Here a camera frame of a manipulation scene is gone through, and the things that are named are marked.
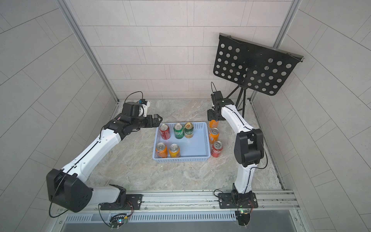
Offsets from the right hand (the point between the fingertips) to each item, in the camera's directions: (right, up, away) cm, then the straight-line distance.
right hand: (213, 115), depth 93 cm
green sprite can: (-22, -9, -4) cm, 25 cm away
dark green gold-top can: (-16, -9, -5) cm, 19 cm away
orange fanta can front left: (-31, -19, -15) cm, 39 cm away
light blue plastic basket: (-12, -21, -5) cm, 24 cm away
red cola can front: (0, -19, -13) cm, 23 cm away
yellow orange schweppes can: (-24, -19, -14) cm, 34 cm away
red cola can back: (-31, -8, -6) cm, 33 cm away
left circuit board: (-50, -49, -25) cm, 75 cm away
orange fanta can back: (-1, -5, -3) cm, 6 cm away
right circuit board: (+10, -48, -25) cm, 55 cm away
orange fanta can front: (-1, -12, -7) cm, 13 cm away
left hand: (-33, -1, -13) cm, 35 cm away
